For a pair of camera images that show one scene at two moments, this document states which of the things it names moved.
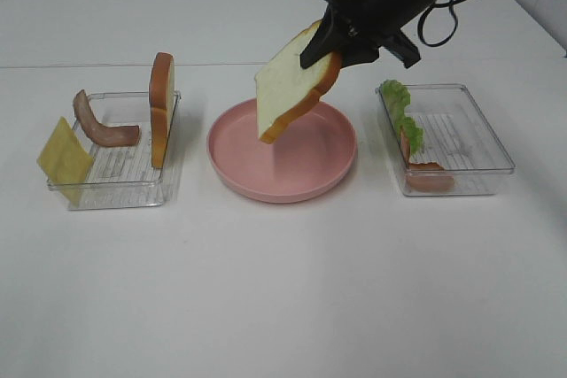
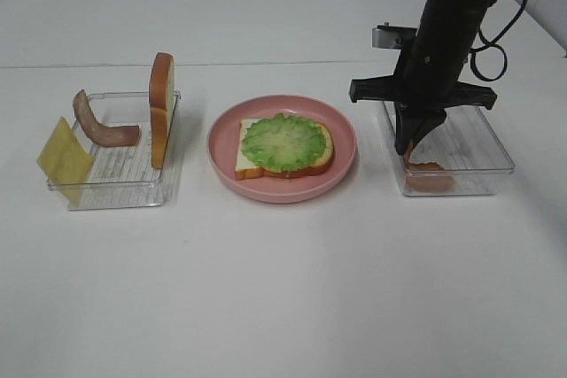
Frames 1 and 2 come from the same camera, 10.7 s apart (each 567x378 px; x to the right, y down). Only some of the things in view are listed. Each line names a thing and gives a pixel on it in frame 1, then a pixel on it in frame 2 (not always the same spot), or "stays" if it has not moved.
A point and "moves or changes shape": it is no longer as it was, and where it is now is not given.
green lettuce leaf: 398,97 moves or changes shape
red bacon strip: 424,177 stays
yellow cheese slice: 66,161 stays
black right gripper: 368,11 to 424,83
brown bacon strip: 100,134 stays
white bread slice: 284,89 to 246,170
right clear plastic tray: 456,134 stays
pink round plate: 306,158 stays
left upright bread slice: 161,82 stays
